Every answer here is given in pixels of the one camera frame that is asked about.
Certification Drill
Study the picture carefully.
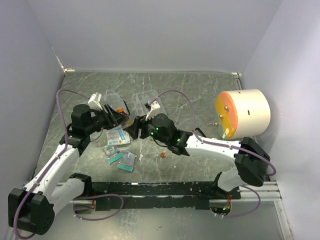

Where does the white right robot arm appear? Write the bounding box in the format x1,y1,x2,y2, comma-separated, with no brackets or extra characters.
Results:
124,113,270,199

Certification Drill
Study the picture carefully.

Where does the brown syrup bottle orange cap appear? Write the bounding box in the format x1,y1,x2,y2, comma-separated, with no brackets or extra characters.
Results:
116,107,125,114

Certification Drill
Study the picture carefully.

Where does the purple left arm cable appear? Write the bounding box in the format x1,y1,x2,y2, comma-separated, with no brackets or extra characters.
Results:
13,89,124,238

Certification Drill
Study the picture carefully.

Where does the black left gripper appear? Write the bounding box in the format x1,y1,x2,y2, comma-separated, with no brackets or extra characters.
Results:
85,103,129,135

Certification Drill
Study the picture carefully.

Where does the clear divider tray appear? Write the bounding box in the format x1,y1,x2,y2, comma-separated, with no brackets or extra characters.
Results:
130,89,167,120

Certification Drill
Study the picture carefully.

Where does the aluminium frame rail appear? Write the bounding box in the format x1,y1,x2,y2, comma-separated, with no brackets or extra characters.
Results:
41,179,282,201

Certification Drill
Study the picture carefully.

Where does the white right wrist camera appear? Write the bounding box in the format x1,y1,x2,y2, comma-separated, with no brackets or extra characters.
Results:
145,101,161,121

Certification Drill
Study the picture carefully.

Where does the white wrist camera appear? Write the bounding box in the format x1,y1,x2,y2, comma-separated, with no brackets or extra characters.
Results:
145,101,161,121
87,92,103,111

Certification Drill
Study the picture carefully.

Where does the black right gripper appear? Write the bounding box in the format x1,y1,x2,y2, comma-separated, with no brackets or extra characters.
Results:
125,110,169,145

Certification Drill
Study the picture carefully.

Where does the clear plastic medicine box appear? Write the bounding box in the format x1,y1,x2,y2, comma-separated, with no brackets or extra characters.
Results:
100,92,128,129

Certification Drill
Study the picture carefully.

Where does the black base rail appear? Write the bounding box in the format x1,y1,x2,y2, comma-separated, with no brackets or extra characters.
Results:
62,171,242,212

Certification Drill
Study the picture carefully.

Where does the clear bandage bag teal header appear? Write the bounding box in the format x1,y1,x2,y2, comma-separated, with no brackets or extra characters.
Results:
117,150,137,172

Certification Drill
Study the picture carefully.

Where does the white gauze dressing packet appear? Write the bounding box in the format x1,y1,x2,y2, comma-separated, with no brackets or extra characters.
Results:
106,128,131,146

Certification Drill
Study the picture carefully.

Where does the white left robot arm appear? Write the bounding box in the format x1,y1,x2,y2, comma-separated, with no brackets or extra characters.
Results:
8,104,129,239

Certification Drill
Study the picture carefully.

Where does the round pastel drawer cabinet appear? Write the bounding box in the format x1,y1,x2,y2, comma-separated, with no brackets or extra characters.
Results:
214,89,271,140

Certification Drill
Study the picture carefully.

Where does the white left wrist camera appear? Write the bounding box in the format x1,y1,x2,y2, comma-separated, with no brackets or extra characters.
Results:
87,92,103,111

